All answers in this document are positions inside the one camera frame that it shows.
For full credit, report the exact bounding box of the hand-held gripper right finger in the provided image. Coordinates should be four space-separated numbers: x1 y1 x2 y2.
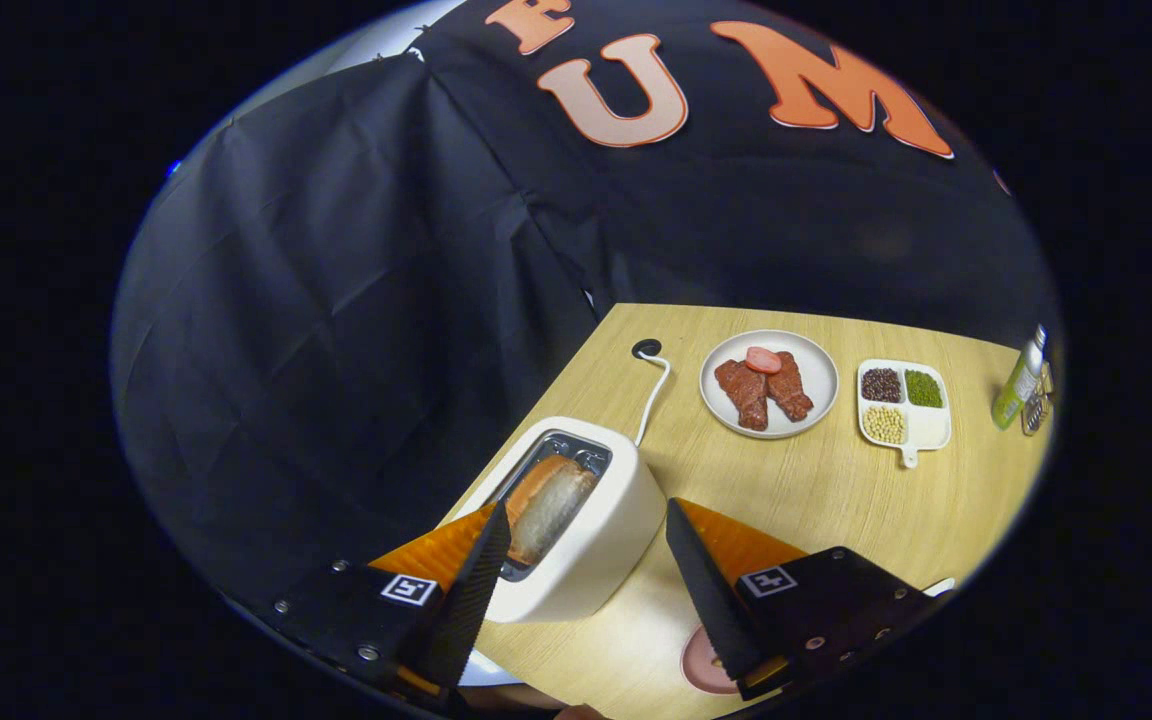
665 497 942 702

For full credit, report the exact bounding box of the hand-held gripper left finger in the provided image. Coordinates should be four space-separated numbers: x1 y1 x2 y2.
271 500 514 716

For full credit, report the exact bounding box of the toasted bread slice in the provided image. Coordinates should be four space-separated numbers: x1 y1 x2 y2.
506 455 599 567

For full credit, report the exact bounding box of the pink plate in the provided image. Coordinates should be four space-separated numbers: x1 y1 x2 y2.
680 625 742 696

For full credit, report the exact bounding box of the white toaster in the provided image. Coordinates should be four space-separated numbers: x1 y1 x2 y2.
446 416 668 624

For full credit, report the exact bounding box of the brown meat piece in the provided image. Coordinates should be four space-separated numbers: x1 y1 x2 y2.
714 359 770 432
766 351 815 422

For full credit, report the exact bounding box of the round grey plate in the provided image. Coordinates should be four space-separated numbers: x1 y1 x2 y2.
699 329 840 440

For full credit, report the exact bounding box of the pile of yellow soybeans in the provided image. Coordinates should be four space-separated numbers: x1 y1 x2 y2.
863 405 908 445

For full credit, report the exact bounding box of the white divided dish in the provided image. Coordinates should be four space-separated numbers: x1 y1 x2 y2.
856 358 953 469

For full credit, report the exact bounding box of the black backdrop cloth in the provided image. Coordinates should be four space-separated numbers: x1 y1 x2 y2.
108 0 1062 641

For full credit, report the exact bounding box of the green drink bottle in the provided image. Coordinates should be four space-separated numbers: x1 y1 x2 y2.
991 324 1048 431

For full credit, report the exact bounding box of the clear utensil holder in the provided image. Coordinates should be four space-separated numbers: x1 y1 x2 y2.
1021 360 1055 437

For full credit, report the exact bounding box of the white toaster cable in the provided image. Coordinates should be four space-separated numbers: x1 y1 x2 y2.
633 352 672 448

